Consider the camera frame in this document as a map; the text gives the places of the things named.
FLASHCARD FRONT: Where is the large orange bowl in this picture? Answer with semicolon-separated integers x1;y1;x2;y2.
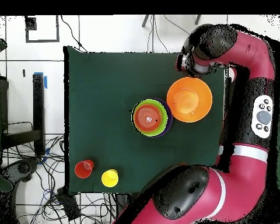
166;76;214;123

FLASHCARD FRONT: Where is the green bowl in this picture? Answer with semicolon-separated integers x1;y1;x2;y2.
132;99;169;138

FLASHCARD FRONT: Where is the purple bowl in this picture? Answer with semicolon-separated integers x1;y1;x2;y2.
151;97;173;138

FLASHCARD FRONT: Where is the small red bowl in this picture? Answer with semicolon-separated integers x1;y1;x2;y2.
133;103;163;133

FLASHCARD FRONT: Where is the dark green tablecloth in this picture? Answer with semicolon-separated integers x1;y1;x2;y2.
63;45;232;195

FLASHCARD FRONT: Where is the red orange cup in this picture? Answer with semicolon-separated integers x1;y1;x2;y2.
74;159;95;180

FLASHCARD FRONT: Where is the black metal stand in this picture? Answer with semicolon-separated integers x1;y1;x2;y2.
1;72;47;157

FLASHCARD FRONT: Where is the black power strip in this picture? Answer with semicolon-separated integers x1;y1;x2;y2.
57;186;81;221

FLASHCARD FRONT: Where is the gray black chair base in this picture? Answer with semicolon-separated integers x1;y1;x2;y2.
1;157;41;187

